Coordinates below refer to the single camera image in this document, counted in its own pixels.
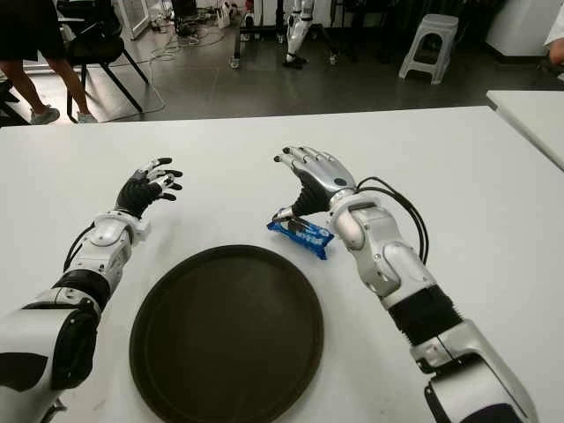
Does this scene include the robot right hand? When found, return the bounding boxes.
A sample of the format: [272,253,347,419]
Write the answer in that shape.
[272,145,357,221]

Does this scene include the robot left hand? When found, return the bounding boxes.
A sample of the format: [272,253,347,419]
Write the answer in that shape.
[113,155,184,219]

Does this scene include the blue Oreo packet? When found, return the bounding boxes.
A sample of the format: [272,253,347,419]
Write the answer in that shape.
[265,215,335,262]

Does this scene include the white humanoid robot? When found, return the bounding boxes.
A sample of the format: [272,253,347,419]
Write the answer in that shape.
[281,0,316,70]

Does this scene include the black chair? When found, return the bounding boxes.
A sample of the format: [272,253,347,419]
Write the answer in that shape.
[52,0,150,114]

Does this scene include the white framed panel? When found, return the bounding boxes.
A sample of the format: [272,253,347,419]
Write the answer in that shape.
[115,0,153,41]

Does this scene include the round dark brown tray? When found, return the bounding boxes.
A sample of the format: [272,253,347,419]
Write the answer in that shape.
[129,244,326,423]

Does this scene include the white plastic stool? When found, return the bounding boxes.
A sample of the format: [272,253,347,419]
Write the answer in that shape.
[398,12,459,85]

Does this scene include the person in black shorts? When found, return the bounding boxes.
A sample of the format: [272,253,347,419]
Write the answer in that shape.
[0,0,98,125]

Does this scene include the white side table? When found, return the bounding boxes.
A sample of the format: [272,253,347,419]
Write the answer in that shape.
[486,89,564,173]

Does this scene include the white cabinet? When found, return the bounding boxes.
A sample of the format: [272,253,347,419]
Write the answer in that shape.
[484,0,564,57]

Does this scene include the person in white shirt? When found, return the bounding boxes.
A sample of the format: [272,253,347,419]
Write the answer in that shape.
[535,17,564,80]

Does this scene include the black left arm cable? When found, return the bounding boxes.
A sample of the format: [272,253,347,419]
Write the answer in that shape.
[63,222,96,272]

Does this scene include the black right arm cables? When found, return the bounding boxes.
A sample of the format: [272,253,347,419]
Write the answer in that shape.
[356,176,431,265]

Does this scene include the white floor cables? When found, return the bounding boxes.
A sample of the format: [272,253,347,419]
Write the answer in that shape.
[145,21,226,111]

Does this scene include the black wheeled metal frame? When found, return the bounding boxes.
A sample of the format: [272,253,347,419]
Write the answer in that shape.
[228,0,340,70]

